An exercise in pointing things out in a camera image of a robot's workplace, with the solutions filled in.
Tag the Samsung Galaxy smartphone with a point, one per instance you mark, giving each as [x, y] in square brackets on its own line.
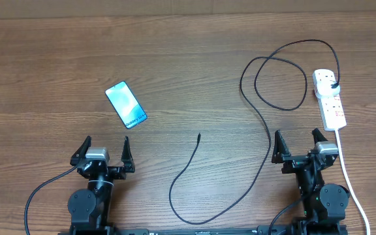
[126, 105]

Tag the white charger plug adapter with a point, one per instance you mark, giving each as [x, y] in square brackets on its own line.
[324, 89]

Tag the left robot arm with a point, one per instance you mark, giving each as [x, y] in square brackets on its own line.
[89, 208]

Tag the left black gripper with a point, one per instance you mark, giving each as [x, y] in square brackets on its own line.
[119, 172]

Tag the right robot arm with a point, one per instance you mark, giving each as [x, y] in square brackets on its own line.
[324, 204]

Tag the white power strip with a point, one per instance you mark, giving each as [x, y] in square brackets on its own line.
[331, 108]

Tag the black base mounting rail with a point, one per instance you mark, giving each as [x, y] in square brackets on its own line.
[260, 230]

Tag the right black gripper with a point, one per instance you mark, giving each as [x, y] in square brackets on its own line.
[293, 162]

